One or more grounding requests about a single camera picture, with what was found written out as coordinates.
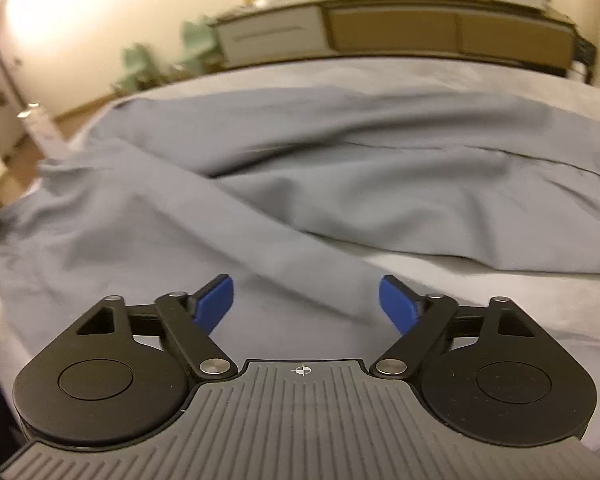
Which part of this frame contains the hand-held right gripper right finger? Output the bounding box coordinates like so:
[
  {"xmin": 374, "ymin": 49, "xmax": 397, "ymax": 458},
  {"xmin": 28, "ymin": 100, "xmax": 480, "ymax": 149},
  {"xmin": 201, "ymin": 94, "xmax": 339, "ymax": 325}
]
[{"xmin": 370, "ymin": 275, "xmax": 538, "ymax": 380}]

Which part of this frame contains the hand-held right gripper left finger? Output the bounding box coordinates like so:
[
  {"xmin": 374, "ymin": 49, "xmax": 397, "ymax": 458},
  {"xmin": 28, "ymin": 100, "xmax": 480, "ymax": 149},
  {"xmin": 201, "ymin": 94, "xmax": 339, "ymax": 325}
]
[{"xmin": 75, "ymin": 274, "xmax": 238, "ymax": 381}]

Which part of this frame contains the blue-grey garment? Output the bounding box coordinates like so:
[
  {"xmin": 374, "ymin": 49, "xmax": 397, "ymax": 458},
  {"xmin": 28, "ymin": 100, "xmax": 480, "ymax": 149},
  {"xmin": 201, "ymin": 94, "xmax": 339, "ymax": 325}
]
[{"xmin": 0, "ymin": 55, "xmax": 600, "ymax": 341}]

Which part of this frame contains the small green stool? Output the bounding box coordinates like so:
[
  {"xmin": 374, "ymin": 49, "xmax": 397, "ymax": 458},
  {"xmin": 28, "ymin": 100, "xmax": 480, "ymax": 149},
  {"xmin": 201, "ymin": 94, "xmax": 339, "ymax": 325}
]
[{"xmin": 115, "ymin": 42, "xmax": 156, "ymax": 93}]

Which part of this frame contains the grey television cabinet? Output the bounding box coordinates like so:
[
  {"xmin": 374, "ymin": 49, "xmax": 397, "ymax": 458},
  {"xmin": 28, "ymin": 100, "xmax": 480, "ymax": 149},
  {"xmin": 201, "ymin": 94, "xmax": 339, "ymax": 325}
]
[{"xmin": 212, "ymin": 0, "xmax": 588, "ymax": 78}]

